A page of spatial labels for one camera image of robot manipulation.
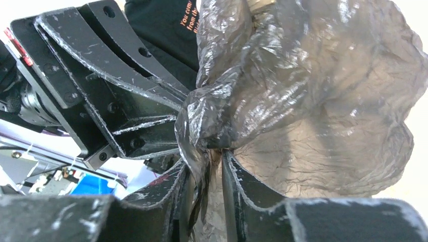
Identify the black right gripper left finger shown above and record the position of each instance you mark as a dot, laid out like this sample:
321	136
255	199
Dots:
156	212

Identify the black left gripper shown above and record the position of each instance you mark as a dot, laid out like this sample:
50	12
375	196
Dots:
44	89

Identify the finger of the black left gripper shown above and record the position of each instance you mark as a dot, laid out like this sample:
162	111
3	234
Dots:
147	137

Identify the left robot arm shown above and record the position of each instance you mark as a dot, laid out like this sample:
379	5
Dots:
84	72

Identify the black hanging t-shirt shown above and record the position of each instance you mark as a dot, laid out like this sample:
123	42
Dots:
168	29

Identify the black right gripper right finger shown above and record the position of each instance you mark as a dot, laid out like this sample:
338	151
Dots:
255	212

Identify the dark translucent trash bag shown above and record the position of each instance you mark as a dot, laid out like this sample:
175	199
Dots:
312	97

